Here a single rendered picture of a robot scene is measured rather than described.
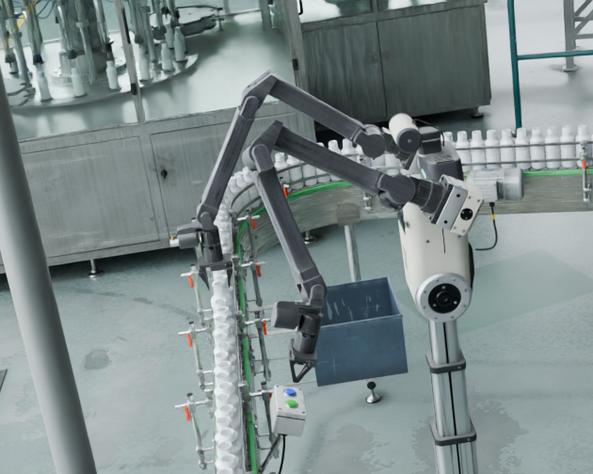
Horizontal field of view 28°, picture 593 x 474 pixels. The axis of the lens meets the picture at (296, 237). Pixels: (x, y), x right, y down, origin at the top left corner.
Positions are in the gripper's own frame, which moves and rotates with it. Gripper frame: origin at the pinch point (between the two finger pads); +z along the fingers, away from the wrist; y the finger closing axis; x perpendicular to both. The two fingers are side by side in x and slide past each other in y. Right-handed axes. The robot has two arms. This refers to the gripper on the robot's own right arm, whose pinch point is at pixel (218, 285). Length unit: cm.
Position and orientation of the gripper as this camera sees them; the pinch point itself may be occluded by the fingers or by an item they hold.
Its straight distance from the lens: 369.7
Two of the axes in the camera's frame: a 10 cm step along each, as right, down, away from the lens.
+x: 0.7, 3.7, -9.3
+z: 1.3, 9.2, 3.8
